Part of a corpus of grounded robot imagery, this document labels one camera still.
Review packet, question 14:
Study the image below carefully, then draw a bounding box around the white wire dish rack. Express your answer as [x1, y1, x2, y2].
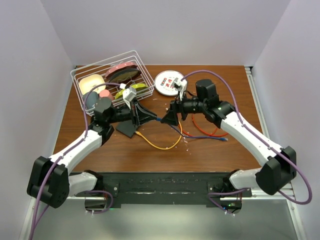
[70, 50, 155, 109]

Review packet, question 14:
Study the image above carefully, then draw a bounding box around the grey cup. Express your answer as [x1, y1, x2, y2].
[82, 91, 99, 111]

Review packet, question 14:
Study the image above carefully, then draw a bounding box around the aluminium frame rail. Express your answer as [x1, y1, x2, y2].
[244, 66, 307, 240]

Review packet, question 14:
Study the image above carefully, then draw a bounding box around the yellow-green plate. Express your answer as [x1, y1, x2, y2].
[114, 83, 148, 100]

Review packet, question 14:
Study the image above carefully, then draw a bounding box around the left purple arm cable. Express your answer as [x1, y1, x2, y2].
[27, 82, 123, 240]

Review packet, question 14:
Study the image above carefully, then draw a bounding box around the pink cup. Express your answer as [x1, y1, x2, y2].
[99, 89, 114, 101]

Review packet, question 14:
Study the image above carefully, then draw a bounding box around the white patterned round plate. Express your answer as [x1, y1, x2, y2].
[154, 70, 184, 97]

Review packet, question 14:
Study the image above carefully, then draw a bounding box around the yellow ethernet cable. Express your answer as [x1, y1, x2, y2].
[134, 131, 183, 150]

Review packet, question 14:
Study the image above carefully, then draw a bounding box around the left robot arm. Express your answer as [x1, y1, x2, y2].
[27, 97, 157, 209]

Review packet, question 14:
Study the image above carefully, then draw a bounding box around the pink dotted plate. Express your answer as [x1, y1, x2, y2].
[105, 61, 137, 79]

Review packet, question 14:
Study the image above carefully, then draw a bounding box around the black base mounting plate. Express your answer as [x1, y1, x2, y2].
[74, 171, 253, 209]

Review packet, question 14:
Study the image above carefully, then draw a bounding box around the dark brown plate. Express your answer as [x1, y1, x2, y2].
[106, 68, 142, 86]

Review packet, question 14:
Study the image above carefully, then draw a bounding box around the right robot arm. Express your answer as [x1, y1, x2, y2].
[161, 79, 297, 197]

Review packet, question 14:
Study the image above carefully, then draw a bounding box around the blue ethernet cable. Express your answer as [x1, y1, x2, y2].
[155, 116, 230, 142]

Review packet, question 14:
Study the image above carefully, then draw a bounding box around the red ethernet cable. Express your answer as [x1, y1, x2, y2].
[181, 113, 226, 137]

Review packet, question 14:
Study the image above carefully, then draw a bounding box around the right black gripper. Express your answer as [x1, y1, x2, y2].
[160, 90, 207, 126]

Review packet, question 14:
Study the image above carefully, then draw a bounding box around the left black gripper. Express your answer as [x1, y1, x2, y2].
[107, 97, 157, 127]

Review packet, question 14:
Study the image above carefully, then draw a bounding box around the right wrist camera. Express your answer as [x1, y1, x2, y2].
[172, 78, 188, 101]

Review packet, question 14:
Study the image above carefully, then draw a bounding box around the cream square bowl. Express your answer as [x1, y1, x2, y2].
[79, 74, 105, 95]

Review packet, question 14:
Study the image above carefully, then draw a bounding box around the black network switch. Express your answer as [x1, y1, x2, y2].
[115, 120, 138, 139]

